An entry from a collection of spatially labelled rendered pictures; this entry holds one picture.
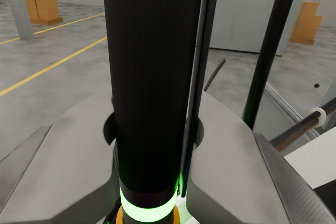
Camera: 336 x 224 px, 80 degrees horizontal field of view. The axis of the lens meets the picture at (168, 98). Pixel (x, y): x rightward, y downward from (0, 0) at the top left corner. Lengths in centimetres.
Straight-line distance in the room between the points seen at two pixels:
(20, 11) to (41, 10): 216
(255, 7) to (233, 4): 51
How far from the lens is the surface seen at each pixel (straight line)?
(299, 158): 56
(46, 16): 839
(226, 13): 561
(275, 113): 138
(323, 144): 56
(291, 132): 30
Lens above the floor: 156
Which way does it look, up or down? 30 degrees down
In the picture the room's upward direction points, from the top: 4 degrees clockwise
